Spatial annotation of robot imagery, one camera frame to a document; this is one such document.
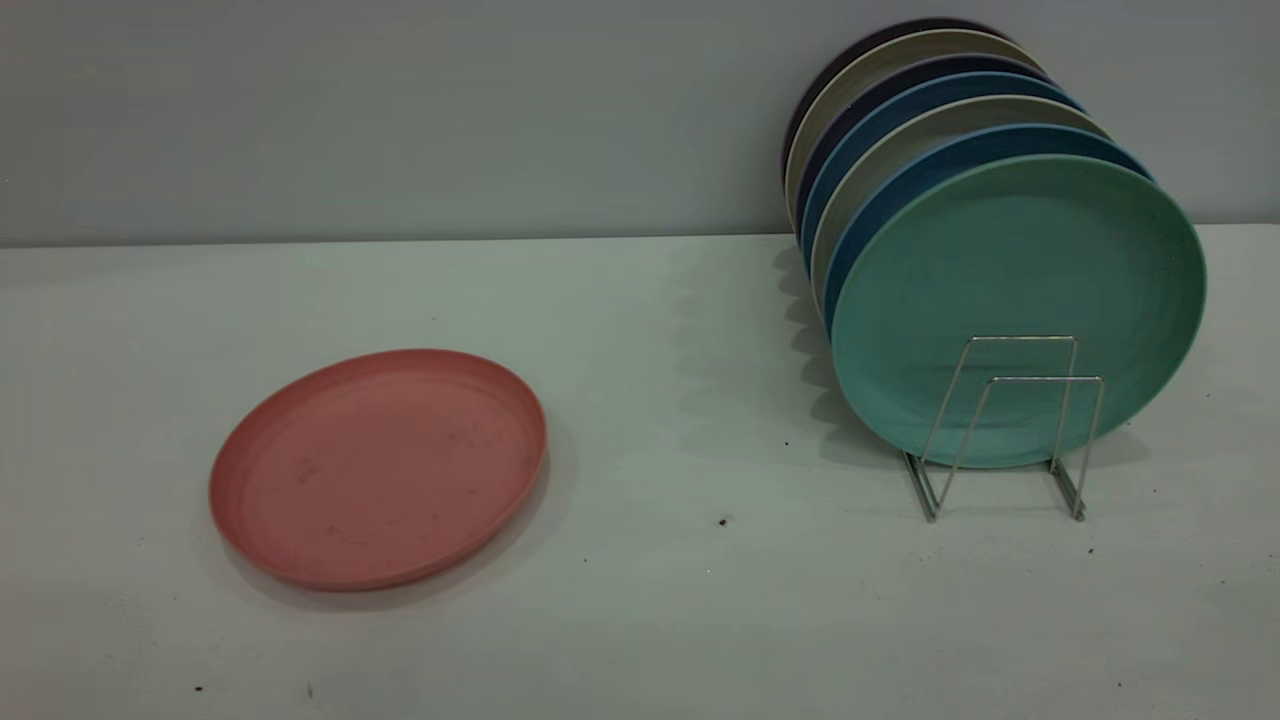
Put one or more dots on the pink round plate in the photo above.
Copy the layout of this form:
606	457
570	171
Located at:
380	470

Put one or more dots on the beige round plate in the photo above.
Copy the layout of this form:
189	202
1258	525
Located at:
850	85
880	160

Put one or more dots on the blue round plate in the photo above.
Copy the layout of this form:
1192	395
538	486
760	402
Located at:
905	185
870	125

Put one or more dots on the dark purple round plate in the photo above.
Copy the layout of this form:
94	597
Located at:
850	115
850	58

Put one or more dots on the green round plate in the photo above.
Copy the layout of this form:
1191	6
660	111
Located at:
1010	270

